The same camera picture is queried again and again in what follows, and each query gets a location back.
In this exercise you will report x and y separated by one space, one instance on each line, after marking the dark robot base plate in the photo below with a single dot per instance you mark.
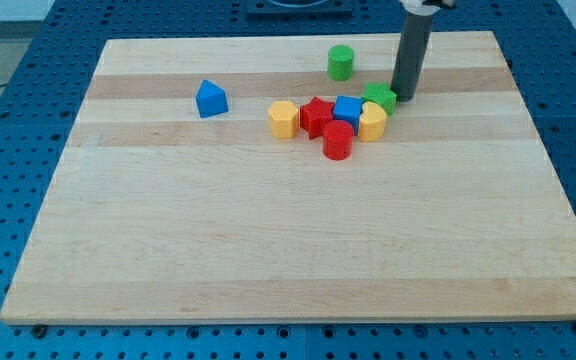
297 8

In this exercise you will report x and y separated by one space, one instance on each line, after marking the red star block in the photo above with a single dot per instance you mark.
315 115

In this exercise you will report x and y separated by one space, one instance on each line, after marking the blue triangle block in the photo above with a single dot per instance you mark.
211 99

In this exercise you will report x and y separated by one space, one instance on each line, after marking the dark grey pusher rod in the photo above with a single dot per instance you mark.
410 55

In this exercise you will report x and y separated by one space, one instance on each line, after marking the yellow heart block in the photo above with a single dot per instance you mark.
372 122

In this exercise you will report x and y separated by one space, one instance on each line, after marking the blue cube block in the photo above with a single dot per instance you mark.
348 109

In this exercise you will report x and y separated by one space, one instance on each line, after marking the green cylinder block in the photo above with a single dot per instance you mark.
340 62

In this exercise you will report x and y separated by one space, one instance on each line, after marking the red cylinder block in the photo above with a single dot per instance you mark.
338 138

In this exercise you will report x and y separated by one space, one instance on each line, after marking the yellow hexagon block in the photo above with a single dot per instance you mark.
283 119

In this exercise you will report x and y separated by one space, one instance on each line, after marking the green star block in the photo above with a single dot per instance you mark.
380 94

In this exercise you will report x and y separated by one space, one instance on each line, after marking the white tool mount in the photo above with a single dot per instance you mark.
427 7

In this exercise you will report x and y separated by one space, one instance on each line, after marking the wooden board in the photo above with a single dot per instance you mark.
155 215

